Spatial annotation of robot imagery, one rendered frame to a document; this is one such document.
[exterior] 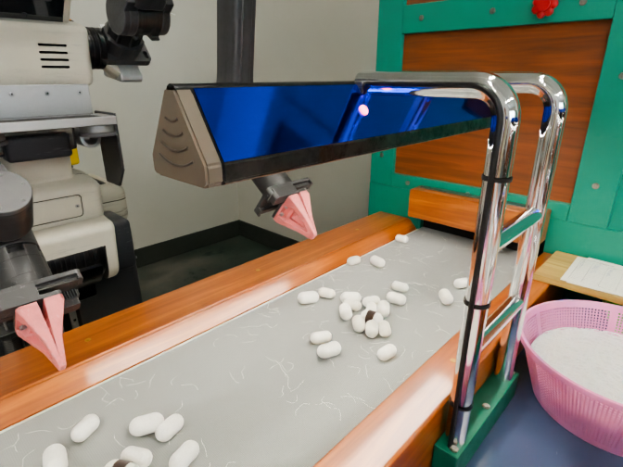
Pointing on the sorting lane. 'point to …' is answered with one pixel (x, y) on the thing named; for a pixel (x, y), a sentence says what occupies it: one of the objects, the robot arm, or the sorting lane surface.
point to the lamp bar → (292, 127)
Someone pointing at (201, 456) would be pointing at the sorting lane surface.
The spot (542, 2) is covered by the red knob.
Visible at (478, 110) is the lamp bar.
